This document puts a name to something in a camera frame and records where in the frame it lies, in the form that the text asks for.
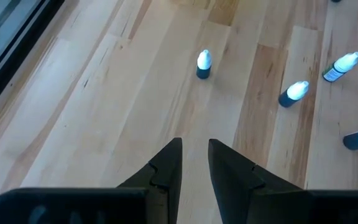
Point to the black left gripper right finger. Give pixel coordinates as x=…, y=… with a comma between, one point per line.
x=232, y=180

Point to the small white-capped dye bottle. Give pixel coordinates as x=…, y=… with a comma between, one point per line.
x=204, y=60

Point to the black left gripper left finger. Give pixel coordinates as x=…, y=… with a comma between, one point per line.
x=166, y=174

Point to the black aluminium table frame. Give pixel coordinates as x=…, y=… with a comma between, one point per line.
x=20, y=49

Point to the small dark blue dye bottle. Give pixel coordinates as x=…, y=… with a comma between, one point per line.
x=343, y=63

